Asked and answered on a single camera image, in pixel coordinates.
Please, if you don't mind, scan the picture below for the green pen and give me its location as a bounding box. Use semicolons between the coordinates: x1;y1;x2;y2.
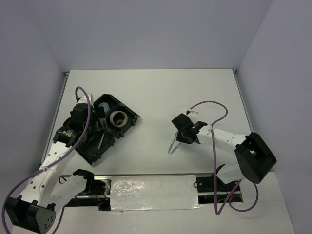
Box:
167;131;178;155

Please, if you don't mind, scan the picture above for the blue pen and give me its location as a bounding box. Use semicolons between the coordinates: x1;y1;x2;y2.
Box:
170;142;181;155

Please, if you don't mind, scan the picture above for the clear round jar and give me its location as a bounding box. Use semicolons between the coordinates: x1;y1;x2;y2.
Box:
98;102;110;115

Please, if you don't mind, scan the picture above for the large clear tape roll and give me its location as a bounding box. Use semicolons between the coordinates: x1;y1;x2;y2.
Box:
109;111;128;128

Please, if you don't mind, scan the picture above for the black four-compartment organizer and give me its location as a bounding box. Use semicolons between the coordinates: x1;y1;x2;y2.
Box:
77;94;140;165

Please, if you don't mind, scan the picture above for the yellow pen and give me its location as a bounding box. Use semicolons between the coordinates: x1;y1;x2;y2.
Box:
97;131;106;151

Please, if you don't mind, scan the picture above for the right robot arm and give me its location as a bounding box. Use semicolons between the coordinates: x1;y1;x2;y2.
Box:
172;114;277;191

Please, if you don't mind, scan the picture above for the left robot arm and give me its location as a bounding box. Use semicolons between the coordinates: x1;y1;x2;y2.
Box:
2;103;96;234

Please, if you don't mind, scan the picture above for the white foil-covered block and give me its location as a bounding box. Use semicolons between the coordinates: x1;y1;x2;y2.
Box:
110;175;200;211

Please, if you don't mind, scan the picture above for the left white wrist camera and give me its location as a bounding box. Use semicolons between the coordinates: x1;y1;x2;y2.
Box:
77;94;94;106

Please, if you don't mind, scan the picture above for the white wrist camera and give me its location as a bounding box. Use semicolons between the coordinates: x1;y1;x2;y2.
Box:
186;109;199;122
77;94;94;106

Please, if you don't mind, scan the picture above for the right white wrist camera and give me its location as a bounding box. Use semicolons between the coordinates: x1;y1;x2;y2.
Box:
186;109;199;122

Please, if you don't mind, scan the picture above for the metal rail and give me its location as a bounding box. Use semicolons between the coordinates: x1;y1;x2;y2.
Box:
94;173;213;179

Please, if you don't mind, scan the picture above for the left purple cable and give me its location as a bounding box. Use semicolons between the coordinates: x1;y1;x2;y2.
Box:
0;86;95;234

